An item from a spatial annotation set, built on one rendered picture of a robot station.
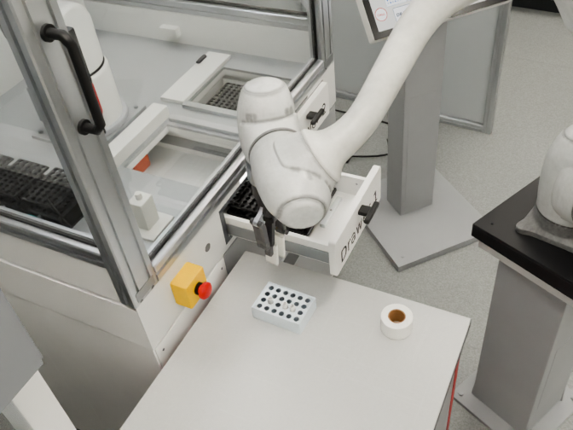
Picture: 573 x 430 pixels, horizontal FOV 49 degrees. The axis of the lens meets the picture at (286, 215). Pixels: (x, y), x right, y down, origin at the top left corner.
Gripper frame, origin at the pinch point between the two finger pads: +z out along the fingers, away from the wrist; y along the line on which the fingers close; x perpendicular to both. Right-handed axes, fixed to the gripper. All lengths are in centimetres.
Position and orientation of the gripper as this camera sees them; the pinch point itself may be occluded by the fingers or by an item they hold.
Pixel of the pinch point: (274, 248)
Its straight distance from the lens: 137.0
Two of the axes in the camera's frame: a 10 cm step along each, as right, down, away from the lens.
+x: -8.5, -3.5, 3.9
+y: 5.2, -6.1, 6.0
